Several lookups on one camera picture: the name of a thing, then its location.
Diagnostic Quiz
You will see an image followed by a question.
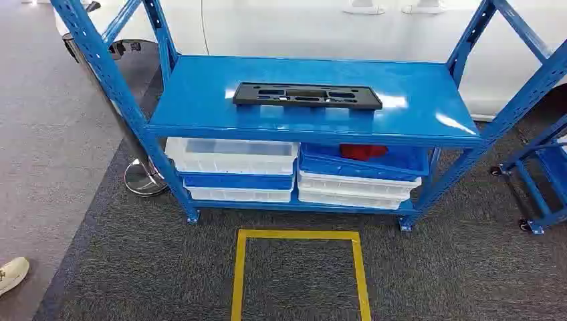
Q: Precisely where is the black plastic car panel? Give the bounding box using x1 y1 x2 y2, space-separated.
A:
232 82 384 111

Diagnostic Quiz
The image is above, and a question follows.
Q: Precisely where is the blue plastic bin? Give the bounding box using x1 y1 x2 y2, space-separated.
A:
298 142 431 183
179 170 297 191

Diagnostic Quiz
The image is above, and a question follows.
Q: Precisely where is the clear white plastic bin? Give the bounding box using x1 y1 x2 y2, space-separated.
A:
296 170 423 197
298 188 411 211
164 137 300 177
185 183 294 204

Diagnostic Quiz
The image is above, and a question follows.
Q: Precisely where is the red cloth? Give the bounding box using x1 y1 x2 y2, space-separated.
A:
340 144 389 162

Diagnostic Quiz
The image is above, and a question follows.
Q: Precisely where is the blue metal shelf rack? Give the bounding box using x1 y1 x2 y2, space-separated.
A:
49 0 567 233

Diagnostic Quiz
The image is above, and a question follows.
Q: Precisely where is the white car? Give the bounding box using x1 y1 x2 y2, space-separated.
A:
53 0 567 121

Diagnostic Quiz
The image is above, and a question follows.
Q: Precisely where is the chrome pole stand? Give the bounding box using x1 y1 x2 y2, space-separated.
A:
62 33 170 197

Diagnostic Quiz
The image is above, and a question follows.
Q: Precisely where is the blue metal cart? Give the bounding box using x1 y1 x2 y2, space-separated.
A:
489 117 567 235

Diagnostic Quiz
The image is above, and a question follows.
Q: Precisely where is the person's shoe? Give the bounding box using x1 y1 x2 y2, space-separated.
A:
0 257 31 298

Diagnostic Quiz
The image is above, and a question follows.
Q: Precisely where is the white car door handle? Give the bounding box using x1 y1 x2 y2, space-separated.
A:
401 0 446 15

